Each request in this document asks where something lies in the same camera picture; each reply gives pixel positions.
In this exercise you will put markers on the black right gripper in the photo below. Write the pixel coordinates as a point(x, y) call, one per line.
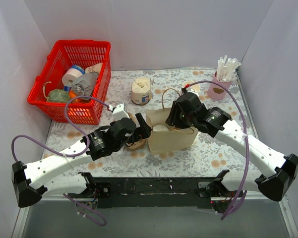
point(176, 118)

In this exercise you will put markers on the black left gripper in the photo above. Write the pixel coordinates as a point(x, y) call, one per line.
point(141, 131)

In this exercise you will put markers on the white cup lid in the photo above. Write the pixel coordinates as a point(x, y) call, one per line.
point(160, 128)

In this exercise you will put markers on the brown pulp cup carrier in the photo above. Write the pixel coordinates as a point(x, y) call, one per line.
point(135, 145)

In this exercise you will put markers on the kraft paper bag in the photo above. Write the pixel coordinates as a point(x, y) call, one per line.
point(167, 141)

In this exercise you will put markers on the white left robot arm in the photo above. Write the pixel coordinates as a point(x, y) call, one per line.
point(30, 181)

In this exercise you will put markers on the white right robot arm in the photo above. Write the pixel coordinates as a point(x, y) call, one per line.
point(276, 171)

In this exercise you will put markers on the napkin pack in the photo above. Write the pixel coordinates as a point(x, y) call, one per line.
point(141, 91)

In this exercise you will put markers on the floral patterned table mat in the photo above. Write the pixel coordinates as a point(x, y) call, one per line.
point(205, 158)

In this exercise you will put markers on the stack of paper cups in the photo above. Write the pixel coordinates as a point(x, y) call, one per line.
point(188, 87)

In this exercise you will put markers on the pink straw holder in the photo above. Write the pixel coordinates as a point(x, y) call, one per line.
point(218, 91)

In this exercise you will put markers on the grey crumpled cloth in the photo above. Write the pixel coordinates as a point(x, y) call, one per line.
point(85, 84)

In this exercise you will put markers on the beige floral pouch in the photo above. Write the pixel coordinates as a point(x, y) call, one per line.
point(94, 68)

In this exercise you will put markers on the orange fruit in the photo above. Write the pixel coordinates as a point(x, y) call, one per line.
point(74, 98)

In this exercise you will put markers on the white tape roll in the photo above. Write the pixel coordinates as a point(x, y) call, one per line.
point(70, 76)

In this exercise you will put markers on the green twine ball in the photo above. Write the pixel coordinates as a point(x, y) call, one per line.
point(58, 96)

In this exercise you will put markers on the red plastic basket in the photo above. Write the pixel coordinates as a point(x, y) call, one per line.
point(68, 60)

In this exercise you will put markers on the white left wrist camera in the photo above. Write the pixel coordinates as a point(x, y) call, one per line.
point(120, 111)

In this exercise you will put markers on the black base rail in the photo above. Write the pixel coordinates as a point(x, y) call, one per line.
point(139, 192)

